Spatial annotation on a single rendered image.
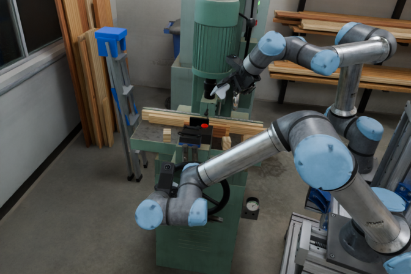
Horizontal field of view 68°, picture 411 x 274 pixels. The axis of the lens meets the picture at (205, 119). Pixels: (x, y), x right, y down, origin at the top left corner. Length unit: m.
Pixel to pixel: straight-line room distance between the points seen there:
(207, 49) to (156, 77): 2.79
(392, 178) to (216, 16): 0.88
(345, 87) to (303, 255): 0.72
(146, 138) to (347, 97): 0.92
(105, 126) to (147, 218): 2.07
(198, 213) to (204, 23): 0.71
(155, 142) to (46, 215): 1.25
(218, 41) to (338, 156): 0.70
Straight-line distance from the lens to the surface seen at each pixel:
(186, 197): 0.88
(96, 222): 2.29
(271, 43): 0.98
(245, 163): 0.88
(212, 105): 1.37
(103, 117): 2.82
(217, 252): 1.83
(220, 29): 1.22
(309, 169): 0.71
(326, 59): 0.98
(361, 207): 0.86
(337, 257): 1.19
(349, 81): 1.45
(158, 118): 1.50
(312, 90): 4.01
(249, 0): 1.55
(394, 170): 1.30
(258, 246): 2.18
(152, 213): 0.85
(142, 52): 3.93
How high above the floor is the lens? 1.69
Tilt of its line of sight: 30 degrees down
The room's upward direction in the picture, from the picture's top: 5 degrees clockwise
